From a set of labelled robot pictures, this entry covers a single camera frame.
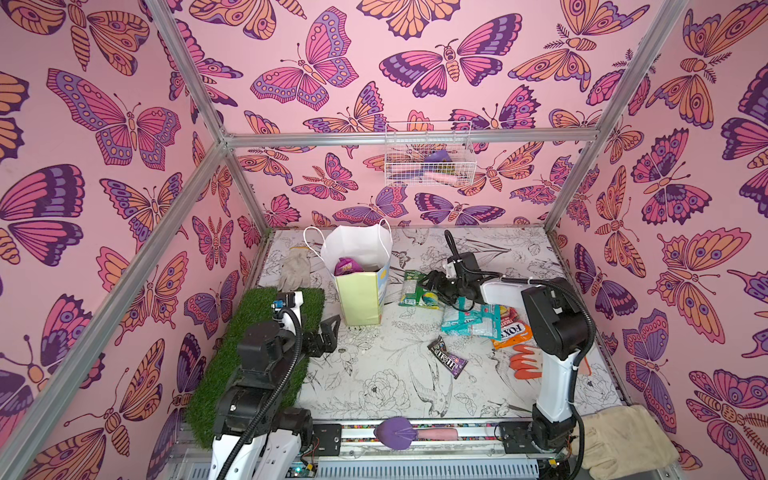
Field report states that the purple grape gummy bag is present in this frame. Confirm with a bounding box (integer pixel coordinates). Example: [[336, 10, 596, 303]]
[[334, 257, 364, 277]]

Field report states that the green artificial grass mat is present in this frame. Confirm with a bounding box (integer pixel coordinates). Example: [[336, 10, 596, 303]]
[[185, 287, 325, 450]]

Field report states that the orange Fox's fruits bag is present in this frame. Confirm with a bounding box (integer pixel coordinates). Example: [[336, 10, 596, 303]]
[[492, 306, 533, 350]]

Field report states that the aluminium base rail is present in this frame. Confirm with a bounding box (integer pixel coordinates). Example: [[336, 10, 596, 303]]
[[282, 418, 570, 479]]

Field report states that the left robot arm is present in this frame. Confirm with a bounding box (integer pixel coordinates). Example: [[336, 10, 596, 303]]
[[208, 291, 342, 479]]

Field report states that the dark M&M's chocolate packet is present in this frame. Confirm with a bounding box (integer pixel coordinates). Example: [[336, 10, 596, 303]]
[[428, 337, 467, 379]]

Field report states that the white wire basket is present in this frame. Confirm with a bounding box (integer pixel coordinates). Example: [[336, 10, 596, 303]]
[[382, 128, 477, 188]]

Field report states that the purple trowel pink handle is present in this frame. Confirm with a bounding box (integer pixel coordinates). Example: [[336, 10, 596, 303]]
[[374, 416, 459, 451]]

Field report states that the purple tool in basket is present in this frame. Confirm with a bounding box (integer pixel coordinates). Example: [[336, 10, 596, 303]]
[[424, 150, 453, 164]]

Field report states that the white paper bag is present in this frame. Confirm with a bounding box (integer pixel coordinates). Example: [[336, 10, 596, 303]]
[[303, 220, 393, 327]]

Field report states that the grey work glove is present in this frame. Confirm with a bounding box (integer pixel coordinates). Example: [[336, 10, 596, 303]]
[[278, 247, 311, 292]]

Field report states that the green rainbow snack bag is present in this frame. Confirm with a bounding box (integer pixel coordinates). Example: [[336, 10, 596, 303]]
[[398, 270, 441, 310]]

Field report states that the teal mint candy bag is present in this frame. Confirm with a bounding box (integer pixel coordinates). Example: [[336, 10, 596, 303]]
[[440, 304, 502, 341]]

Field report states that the beige leather glove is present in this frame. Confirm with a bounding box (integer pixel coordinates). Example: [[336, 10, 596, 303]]
[[572, 405, 679, 479]]

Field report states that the red coated garden glove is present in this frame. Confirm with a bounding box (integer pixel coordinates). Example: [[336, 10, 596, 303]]
[[509, 344, 542, 380]]

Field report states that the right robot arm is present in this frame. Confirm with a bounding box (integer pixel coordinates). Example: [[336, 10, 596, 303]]
[[420, 231, 596, 452]]

